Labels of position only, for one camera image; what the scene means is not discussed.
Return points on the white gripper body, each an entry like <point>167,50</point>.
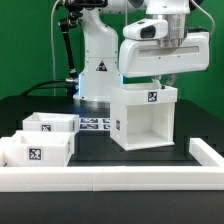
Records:
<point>147,58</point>

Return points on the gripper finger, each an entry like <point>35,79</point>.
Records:
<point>156,81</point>
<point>171,80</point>

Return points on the white drawer housing box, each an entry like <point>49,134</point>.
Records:
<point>142,115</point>

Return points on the white drawer tray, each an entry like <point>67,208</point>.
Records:
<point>38,149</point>
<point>51,122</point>

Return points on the white front drawer tray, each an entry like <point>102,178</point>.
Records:
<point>38,149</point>

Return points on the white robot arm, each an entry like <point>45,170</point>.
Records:
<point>159,44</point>

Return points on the marker tag sheet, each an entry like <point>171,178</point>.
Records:
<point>95,124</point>

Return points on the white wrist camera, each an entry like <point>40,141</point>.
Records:
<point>146,29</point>

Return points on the white fence frame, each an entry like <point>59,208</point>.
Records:
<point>207,175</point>

